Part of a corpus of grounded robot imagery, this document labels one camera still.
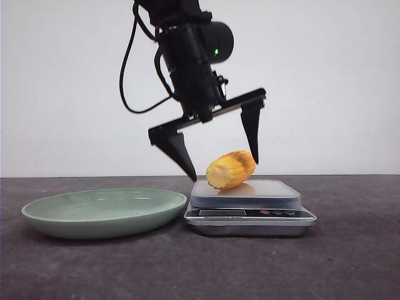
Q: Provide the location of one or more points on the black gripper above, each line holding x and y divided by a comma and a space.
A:
189, 50

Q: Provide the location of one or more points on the silver digital kitchen scale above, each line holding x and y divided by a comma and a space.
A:
257, 207

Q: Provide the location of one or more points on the yellow corn cob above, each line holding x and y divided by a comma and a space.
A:
230, 170

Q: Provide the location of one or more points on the pale green shallow plate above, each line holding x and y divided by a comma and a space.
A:
104, 213

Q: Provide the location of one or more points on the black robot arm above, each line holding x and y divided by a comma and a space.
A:
165, 14

